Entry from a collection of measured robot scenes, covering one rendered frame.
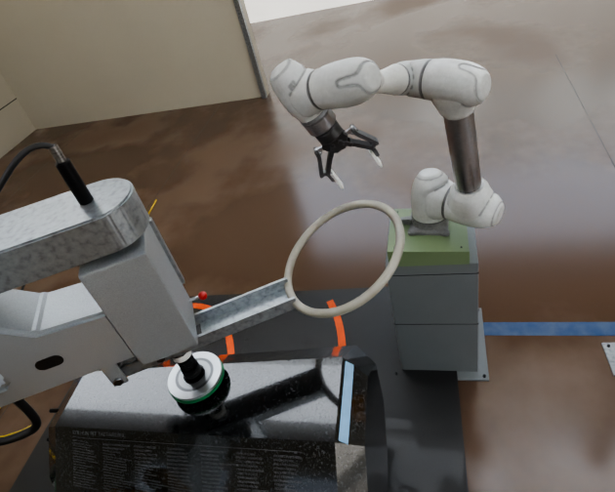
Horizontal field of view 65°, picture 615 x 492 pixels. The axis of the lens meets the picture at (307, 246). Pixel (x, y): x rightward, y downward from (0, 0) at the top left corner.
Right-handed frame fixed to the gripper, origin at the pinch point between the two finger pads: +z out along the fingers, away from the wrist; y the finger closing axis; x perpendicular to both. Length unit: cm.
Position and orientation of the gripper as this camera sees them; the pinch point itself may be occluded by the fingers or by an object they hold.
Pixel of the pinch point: (359, 173)
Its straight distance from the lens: 150.6
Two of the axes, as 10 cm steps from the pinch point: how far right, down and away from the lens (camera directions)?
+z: 5.6, 5.6, 6.1
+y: -8.2, 4.5, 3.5
